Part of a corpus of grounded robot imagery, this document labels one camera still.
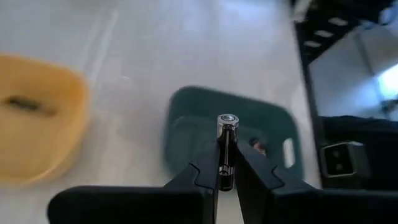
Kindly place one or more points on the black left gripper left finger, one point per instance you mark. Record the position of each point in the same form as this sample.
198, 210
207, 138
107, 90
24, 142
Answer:
124, 205

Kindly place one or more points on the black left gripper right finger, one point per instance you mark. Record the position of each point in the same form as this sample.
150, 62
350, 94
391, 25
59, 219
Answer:
311, 208

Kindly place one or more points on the yellow plastic bin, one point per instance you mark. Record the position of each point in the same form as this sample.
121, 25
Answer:
40, 140

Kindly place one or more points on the silver battery with black cap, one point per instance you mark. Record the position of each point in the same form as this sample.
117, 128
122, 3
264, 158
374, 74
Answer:
258, 146
228, 124

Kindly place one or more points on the dark teal plastic bin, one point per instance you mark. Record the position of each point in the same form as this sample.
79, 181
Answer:
199, 102

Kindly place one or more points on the copper and black battery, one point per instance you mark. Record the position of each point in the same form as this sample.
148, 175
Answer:
25, 104

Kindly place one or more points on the small black camera box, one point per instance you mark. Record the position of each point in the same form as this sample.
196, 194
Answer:
342, 158

